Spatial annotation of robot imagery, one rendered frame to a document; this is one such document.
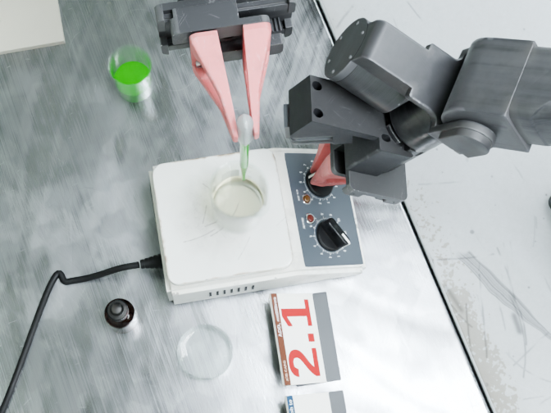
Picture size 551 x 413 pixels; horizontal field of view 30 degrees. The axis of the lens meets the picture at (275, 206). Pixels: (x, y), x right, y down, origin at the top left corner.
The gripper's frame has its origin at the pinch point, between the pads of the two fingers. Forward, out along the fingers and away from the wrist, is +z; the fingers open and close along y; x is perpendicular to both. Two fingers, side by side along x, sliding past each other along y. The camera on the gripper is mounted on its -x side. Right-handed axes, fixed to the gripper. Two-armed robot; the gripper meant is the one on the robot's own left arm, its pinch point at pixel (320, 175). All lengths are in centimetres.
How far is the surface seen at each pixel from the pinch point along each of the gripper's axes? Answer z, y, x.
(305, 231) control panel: 1.5, 5.5, -1.0
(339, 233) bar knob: -0.2, 5.8, 1.9
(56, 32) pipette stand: 16.7, -18.2, -21.9
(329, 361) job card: 6.3, 17.0, 4.5
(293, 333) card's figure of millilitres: 5.8, 14.7, 0.0
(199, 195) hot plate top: 3.9, 2.8, -11.3
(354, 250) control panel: 1.6, 6.5, 4.9
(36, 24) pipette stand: 17.6, -19.1, -23.8
